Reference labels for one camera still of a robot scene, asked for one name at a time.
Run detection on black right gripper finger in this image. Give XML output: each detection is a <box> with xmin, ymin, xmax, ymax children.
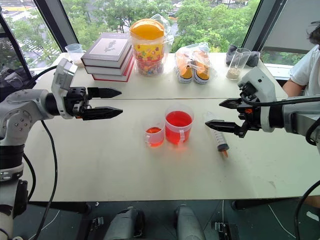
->
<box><xmin>218</xmin><ymin>97</ymin><xmax>245</xmax><ymax>110</ymax></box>
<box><xmin>204</xmin><ymin>119</ymin><xmax>245</xmax><ymax>138</ymax></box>

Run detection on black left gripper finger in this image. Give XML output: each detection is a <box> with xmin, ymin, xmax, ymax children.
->
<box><xmin>87</xmin><ymin>87</ymin><xmax>123</xmax><ymax>99</ymax></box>
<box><xmin>81</xmin><ymin>106</ymin><xmax>124</xmax><ymax>122</ymax></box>

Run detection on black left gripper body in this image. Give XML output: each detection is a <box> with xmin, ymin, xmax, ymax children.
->
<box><xmin>63</xmin><ymin>86</ymin><xmax>92</xmax><ymax>119</ymax></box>

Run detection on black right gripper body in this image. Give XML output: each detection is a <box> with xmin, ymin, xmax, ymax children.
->
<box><xmin>238</xmin><ymin>82</ymin><xmax>262</xmax><ymax>139</ymax></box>

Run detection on clear plastic syringe orange tip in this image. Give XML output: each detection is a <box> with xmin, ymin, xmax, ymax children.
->
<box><xmin>202</xmin><ymin>111</ymin><xmax>230</xmax><ymax>159</ymax></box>

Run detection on large cup red liquid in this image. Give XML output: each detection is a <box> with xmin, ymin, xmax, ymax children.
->
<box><xmin>164</xmin><ymin>104</ymin><xmax>196</xmax><ymax>146</ymax></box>

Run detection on small translucent measuring cup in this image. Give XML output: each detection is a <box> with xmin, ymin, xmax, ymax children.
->
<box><xmin>64</xmin><ymin>43</ymin><xmax>85</xmax><ymax>67</ymax></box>

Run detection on small cup red liquid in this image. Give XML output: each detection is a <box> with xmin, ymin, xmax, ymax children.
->
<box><xmin>143</xmin><ymin>121</ymin><xmax>166</xmax><ymax>149</ymax></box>

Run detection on bright red hardback book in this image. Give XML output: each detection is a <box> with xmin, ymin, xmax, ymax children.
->
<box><xmin>90</xmin><ymin>58</ymin><xmax>136</xmax><ymax>83</ymax></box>

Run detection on tall glass with grains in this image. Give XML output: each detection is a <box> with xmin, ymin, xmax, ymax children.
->
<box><xmin>225</xmin><ymin>47</ymin><xmax>252</xmax><ymax>82</ymax></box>

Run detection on orange canvas shoe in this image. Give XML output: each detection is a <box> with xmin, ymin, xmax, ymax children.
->
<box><xmin>177</xmin><ymin>51</ymin><xmax>195</xmax><ymax>84</ymax></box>
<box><xmin>192</xmin><ymin>49</ymin><xmax>211</xmax><ymax>85</ymax></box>

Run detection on grey cover hardback book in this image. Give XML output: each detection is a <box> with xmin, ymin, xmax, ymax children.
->
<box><xmin>80</xmin><ymin>31</ymin><xmax>133</xmax><ymax>70</ymax></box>

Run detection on grey folded cloth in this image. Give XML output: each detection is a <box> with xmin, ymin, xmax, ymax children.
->
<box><xmin>225</xmin><ymin>44</ymin><xmax>261</xmax><ymax>68</ymax></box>

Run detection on orange lid candy jar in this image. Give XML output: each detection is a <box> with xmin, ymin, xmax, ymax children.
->
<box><xmin>129</xmin><ymin>18</ymin><xmax>166</xmax><ymax>76</ymax></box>

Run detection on black bag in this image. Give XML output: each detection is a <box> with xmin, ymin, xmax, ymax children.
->
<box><xmin>0</xmin><ymin>66</ymin><xmax>36</xmax><ymax>102</ymax></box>

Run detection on bagged orange sneakers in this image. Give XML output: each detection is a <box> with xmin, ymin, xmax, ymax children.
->
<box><xmin>174</xmin><ymin>42</ymin><xmax>214</xmax><ymax>85</ymax></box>

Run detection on person in white shirt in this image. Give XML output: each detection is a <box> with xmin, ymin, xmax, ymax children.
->
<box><xmin>282</xmin><ymin>20</ymin><xmax>320</xmax><ymax>97</ymax></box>

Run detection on black table base bar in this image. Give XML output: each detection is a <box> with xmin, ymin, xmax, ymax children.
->
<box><xmin>26</xmin><ymin>200</ymin><xmax>92</xmax><ymax>214</ymax></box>
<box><xmin>230</xmin><ymin>197</ymin><xmax>302</xmax><ymax>211</ymax></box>

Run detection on clear plastic bag around jar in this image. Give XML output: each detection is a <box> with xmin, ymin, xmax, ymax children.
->
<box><xmin>128</xmin><ymin>13</ymin><xmax>175</xmax><ymax>77</ymax></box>

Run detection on grey rounded robot leg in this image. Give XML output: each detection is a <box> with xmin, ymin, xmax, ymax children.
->
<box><xmin>103</xmin><ymin>206</ymin><xmax>146</xmax><ymax>240</ymax></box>
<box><xmin>173</xmin><ymin>204</ymin><xmax>207</xmax><ymax>240</ymax></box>

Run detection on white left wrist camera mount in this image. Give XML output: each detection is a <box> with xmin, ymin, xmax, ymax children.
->
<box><xmin>51</xmin><ymin>57</ymin><xmax>79</xmax><ymax>120</ymax></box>

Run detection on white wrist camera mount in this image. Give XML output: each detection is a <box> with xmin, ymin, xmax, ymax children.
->
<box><xmin>51</xmin><ymin>57</ymin><xmax>79</xmax><ymax>120</ymax></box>
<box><xmin>237</xmin><ymin>66</ymin><xmax>276</xmax><ymax>133</ymax></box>

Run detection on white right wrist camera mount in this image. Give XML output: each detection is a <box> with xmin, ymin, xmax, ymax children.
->
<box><xmin>237</xmin><ymin>66</ymin><xmax>276</xmax><ymax>133</ymax></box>

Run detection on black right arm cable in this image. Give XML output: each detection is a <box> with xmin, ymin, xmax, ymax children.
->
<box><xmin>239</xmin><ymin>91</ymin><xmax>320</xmax><ymax>240</ymax></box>

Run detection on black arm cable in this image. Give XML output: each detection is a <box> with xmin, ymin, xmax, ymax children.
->
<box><xmin>239</xmin><ymin>91</ymin><xmax>320</xmax><ymax>240</ymax></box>
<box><xmin>21</xmin><ymin>65</ymin><xmax>59</xmax><ymax>240</ymax></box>

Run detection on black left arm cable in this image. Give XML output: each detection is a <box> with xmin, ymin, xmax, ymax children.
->
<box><xmin>21</xmin><ymin>65</ymin><xmax>59</xmax><ymax>240</ymax></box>

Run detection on dark window frame pillar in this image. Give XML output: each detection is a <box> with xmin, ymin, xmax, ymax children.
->
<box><xmin>33</xmin><ymin>0</ymin><xmax>80</xmax><ymax>54</ymax></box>
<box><xmin>240</xmin><ymin>0</ymin><xmax>289</xmax><ymax>53</ymax></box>

